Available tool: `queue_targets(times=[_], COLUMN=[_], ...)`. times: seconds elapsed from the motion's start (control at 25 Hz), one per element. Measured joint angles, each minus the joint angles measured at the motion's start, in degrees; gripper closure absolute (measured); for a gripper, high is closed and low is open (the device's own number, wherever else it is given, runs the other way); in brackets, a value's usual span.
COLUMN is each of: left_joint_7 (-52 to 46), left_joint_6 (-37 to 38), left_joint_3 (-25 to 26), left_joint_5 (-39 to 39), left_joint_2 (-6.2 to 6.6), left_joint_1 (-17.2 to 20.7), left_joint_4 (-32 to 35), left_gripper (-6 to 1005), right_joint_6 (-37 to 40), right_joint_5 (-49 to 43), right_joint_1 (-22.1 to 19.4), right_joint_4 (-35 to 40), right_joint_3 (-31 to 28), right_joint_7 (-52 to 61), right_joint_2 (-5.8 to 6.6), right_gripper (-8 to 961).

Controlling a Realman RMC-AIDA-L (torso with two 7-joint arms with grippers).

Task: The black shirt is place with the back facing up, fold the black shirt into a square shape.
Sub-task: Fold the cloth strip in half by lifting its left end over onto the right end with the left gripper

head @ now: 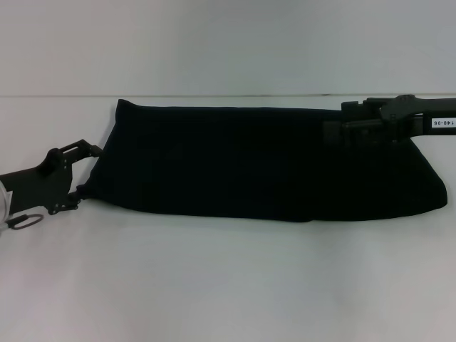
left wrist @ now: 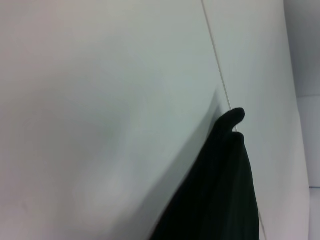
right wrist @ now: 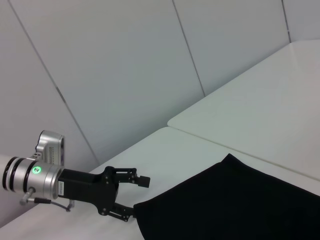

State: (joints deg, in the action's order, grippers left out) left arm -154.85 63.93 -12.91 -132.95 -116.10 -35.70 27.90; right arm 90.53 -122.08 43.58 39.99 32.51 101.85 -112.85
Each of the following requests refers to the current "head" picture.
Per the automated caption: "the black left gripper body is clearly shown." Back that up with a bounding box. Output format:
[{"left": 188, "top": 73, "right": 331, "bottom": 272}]
[{"left": 0, "top": 148, "right": 78, "bottom": 217}]

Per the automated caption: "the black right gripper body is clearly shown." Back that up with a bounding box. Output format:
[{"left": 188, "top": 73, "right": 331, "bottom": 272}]
[{"left": 378, "top": 93, "right": 456, "bottom": 144}]

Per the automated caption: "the black shirt with white print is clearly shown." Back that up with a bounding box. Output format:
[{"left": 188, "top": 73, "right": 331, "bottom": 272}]
[{"left": 76, "top": 98, "right": 449, "bottom": 224}]

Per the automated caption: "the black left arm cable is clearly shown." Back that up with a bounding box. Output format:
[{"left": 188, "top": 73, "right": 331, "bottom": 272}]
[{"left": 4, "top": 212, "right": 46, "bottom": 233}]

